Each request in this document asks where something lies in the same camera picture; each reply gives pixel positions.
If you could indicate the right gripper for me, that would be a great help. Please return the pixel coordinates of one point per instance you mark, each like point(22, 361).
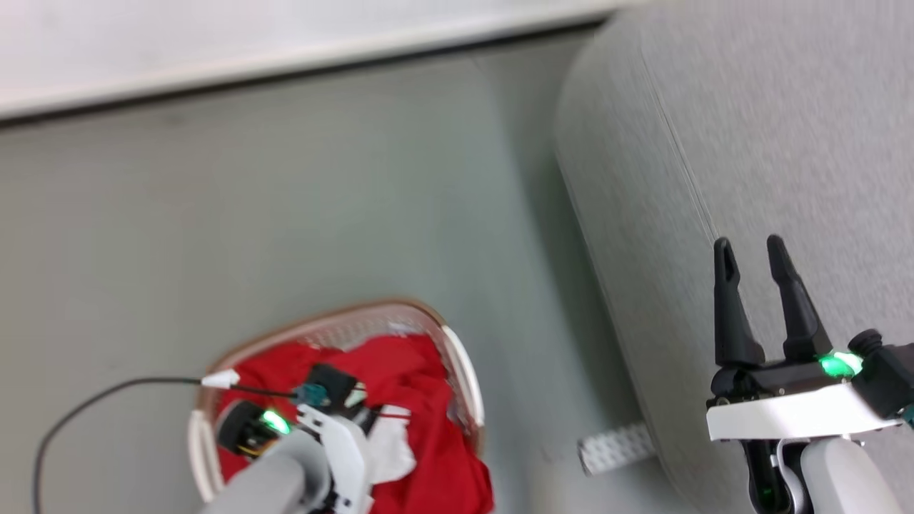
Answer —
point(785, 410)

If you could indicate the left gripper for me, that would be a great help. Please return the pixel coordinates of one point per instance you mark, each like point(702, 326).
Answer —
point(346, 457)

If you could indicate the red and white garment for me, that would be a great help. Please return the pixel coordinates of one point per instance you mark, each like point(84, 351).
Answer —
point(428, 400)

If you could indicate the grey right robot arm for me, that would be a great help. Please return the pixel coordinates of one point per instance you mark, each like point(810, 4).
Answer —
point(842, 478)

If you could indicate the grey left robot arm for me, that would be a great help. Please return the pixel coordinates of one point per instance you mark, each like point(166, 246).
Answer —
point(278, 478)

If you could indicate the white and brown laundry basket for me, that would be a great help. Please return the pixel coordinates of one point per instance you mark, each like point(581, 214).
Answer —
point(343, 332)

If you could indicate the grey fabric sofa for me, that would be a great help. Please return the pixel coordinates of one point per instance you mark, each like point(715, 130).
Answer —
point(750, 143)

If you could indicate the white perforated sofa leg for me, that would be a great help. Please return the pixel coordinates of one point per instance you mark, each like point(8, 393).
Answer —
point(614, 448)

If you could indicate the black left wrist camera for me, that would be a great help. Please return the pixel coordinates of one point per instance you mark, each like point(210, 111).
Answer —
point(332, 382)

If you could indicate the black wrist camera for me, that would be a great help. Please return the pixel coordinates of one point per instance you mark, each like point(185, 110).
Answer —
point(332, 382)
point(885, 375)

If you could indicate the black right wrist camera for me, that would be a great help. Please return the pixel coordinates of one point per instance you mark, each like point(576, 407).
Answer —
point(885, 375)

